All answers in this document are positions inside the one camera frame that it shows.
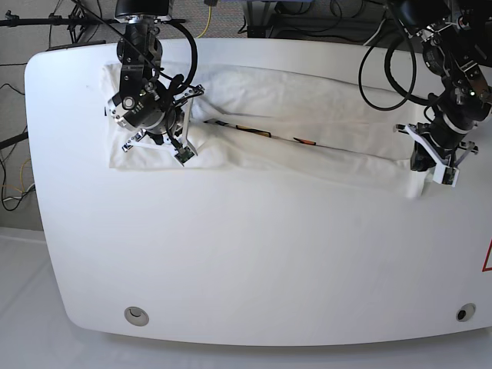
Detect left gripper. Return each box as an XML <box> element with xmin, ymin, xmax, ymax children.
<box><xmin>394</xmin><ymin>91</ymin><xmax>491</xmax><ymax>172</ymax></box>

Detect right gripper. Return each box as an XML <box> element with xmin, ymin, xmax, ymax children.
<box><xmin>108</xmin><ymin>84</ymin><xmax>204</xmax><ymax>154</ymax></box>

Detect white printed T-shirt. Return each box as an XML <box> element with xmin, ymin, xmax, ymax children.
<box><xmin>99</xmin><ymin>59</ymin><xmax>439</xmax><ymax>201</ymax></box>

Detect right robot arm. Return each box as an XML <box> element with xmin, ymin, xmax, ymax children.
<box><xmin>108</xmin><ymin>1</ymin><xmax>204</xmax><ymax>164</ymax></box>

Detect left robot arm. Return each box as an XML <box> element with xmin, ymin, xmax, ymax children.
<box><xmin>387</xmin><ymin>1</ymin><xmax>491</xmax><ymax>165</ymax></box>

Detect black tripod stand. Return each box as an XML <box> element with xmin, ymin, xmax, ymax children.
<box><xmin>0</xmin><ymin>0</ymin><xmax>185</xmax><ymax>151</ymax></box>

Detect black table grommet right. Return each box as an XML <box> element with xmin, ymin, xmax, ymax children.
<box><xmin>456</xmin><ymin>303</ymin><xmax>477</xmax><ymax>322</ymax></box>

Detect grey table grommet left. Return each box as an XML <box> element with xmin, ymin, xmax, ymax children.
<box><xmin>124</xmin><ymin>307</ymin><xmax>149</xmax><ymax>327</ymax></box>

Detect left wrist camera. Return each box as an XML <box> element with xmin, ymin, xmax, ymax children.
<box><xmin>433</xmin><ymin>163</ymin><xmax>460</xmax><ymax>188</ymax></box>

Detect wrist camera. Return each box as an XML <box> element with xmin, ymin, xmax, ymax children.
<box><xmin>433</xmin><ymin>163</ymin><xmax>460</xmax><ymax>188</ymax></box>
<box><xmin>175</xmin><ymin>146</ymin><xmax>197</xmax><ymax>166</ymax></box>

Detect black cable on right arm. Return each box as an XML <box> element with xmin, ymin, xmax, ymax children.
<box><xmin>153</xmin><ymin>18</ymin><xmax>199</xmax><ymax>93</ymax></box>

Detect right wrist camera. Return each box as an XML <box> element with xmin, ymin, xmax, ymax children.
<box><xmin>175</xmin><ymin>146</ymin><xmax>197</xmax><ymax>166</ymax></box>

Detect yellow cable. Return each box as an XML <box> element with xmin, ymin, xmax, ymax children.
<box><xmin>197</xmin><ymin>0</ymin><xmax>216</xmax><ymax>39</ymax></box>

